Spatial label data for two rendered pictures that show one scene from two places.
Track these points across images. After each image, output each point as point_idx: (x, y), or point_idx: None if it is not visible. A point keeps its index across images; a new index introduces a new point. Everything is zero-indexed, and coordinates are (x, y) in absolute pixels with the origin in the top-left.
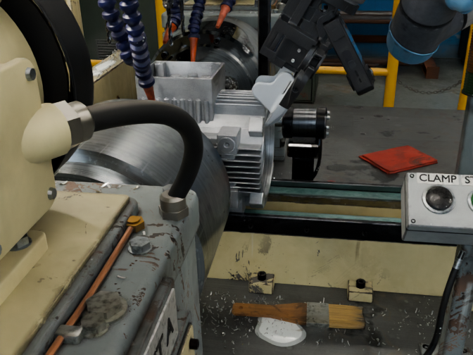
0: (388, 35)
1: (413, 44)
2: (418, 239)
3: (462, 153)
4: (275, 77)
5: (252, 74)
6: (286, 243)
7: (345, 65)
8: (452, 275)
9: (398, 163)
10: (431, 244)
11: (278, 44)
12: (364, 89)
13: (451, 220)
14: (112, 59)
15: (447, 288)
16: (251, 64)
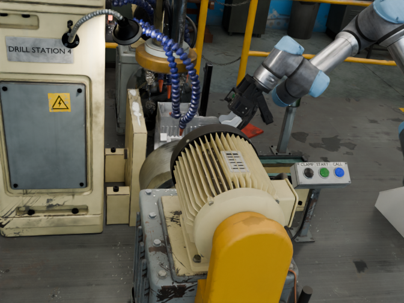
0: (274, 95)
1: (287, 101)
2: (299, 188)
3: (283, 132)
4: (228, 115)
5: (190, 99)
6: None
7: (263, 113)
8: (310, 200)
9: (246, 134)
10: None
11: (237, 106)
12: (270, 122)
13: (314, 181)
14: (134, 101)
15: (308, 205)
16: (190, 94)
